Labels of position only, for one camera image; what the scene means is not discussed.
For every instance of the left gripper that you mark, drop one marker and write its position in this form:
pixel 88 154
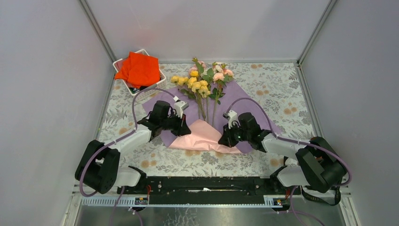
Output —
pixel 182 129

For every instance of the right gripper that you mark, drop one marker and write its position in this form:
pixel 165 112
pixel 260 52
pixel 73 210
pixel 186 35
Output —
pixel 227 139

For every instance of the yellow flower stem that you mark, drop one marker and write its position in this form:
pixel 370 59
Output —
pixel 195 88

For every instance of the pink white rose stems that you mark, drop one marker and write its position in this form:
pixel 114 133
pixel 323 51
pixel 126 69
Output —
pixel 221 75

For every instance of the pink flower stem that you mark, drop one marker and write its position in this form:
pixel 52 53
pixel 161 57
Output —
pixel 198 69

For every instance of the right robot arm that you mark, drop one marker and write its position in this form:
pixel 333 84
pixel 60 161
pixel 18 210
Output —
pixel 317 168

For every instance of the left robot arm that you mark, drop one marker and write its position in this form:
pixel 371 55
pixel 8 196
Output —
pixel 99 166

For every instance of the orange cloth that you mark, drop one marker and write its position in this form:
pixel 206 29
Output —
pixel 139 70

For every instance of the floral table cloth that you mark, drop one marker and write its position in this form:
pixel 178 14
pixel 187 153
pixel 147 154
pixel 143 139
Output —
pixel 275 86

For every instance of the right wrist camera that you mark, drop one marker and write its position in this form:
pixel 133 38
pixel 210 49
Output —
pixel 231 116

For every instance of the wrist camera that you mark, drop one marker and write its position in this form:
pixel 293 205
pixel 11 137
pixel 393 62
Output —
pixel 231 116
pixel 179 107

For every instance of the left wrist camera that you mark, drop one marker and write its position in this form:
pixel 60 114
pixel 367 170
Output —
pixel 179 107

